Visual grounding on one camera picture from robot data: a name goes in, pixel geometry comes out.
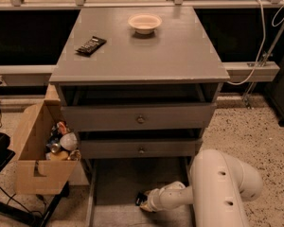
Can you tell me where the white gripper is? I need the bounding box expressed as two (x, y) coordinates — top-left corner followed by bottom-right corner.
(140, 188), (164, 213)

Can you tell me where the dark blue rxbar wrapper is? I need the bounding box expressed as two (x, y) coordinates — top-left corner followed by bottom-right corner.
(135, 192), (148, 206)

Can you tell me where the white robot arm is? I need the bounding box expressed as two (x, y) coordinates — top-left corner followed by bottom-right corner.
(139, 149), (263, 227)

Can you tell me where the grey open bottom drawer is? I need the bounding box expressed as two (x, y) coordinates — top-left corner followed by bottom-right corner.
(86, 157), (196, 227)

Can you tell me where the grey middle drawer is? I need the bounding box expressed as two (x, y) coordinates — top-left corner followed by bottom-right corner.
(80, 139), (203, 159)

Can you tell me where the grey top drawer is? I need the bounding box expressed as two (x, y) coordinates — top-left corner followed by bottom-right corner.
(62, 103), (216, 131)

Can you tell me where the grey wooden drawer cabinet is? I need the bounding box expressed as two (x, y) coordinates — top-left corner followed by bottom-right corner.
(48, 6), (231, 168)

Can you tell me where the dark snack bar on counter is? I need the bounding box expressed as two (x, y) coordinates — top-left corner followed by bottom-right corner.
(76, 36), (107, 57)

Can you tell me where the yellow item in box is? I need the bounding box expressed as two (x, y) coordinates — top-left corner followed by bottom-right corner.
(49, 151), (69, 161)

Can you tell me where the white round object in box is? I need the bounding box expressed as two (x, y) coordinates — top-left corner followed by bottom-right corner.
(60, 132), (78, 151)

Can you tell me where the metal can in box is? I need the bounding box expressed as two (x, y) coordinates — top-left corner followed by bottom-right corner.
(49, 143), (61, 153)

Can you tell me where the red blue packet in box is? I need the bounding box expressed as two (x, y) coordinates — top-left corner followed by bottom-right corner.
(57, 121), (70, 135)

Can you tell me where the cardboard box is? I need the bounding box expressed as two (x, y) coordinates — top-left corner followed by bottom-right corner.
(11, 100), (80, 195)

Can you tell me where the black stand left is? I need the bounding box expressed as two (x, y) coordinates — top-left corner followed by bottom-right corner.
(0, 131), (70, 227)

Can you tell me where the white paper bowl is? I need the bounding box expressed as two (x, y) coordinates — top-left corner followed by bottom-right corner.
(128, 13), (162, 35)

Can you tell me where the metal railing frame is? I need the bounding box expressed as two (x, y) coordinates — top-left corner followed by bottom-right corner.
(0, 0), (284, 109)

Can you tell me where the white cable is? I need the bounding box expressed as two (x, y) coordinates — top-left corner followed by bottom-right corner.
(226, 0), (284, 86)

